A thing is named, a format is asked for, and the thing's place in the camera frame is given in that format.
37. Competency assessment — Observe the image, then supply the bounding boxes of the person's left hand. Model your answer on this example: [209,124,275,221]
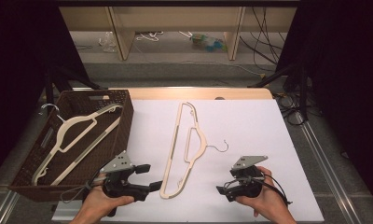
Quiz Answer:
[70,182,135,224]

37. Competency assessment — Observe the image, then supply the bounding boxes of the hanging black cables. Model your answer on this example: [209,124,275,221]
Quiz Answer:
[239,6,288,66]

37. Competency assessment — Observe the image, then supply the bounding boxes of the black cable bundle on floor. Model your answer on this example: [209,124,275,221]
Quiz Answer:
[272,91,310,127]

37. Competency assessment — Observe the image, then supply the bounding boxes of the clear plastic bag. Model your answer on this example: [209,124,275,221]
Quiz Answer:
[98,31,117,53]

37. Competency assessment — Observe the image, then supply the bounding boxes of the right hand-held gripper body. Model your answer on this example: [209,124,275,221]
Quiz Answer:
[229,155,269,200]

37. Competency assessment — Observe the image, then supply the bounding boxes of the beige wooden shelf unit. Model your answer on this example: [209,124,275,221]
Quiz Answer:
[58,6,297,62]

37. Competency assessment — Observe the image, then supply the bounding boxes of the person's right hand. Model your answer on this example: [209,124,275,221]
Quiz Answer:
[237,166,296,224]

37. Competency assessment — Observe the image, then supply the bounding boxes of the white table cover sheet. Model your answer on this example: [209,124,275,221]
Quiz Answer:
[52,98,325,223]

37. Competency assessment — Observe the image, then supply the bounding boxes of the black metal stand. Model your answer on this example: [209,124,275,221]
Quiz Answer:
[248,60,310,122]
[44,64,102,116]

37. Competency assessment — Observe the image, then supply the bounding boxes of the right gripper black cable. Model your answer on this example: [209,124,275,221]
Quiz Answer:
[256,173,293,207]

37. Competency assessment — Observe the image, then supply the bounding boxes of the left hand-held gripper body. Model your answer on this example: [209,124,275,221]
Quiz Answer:
[99,150,152,202]

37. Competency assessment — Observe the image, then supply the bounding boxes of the brown woven basket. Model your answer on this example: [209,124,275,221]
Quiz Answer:
[8,89,135,203]

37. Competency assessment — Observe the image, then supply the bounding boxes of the aluminium floor rail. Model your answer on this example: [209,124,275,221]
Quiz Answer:
[0,189,21,224]
[295,111,363,224]

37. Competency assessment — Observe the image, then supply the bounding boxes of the colourful plastic bag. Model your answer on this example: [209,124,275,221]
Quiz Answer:
[190,32,228,53]

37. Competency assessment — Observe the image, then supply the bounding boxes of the white cord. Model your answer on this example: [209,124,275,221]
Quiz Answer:
[135,31,164,42]

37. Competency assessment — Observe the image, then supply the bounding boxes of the left gripper grey cable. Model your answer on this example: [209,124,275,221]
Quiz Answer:
[60,176,106,203]

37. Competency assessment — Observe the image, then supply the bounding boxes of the black curtain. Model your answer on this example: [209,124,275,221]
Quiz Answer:
[0,0,92,185]
[276,0,373,213]

